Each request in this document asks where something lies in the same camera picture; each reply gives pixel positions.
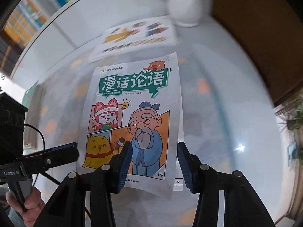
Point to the white ceramic vase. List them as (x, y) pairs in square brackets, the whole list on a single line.
[(188, 13)]

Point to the orange yellow book row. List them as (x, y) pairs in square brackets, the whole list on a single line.
[(27, 18)]

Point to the white bookshelf cabinet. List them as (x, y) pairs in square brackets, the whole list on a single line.
[(72, 26)]

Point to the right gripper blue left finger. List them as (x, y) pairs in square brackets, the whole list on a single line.
[(120, 164)]

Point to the cartoon Confucius comic book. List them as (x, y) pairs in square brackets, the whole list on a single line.
[(137, 103)]

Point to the person's left hand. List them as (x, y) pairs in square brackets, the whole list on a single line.
[(28, 215)]

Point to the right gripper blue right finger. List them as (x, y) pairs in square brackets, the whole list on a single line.
[(190, 166)]

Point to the white cartoon figures book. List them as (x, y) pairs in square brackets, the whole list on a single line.
[(136, 35)]

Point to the patterned fan tablecloth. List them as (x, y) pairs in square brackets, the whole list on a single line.
[(228, 117)]

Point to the brown wooden chair back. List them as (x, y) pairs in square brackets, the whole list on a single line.
[(270, 32)]

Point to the green potted plant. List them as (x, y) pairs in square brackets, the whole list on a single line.
[(290, 113)]

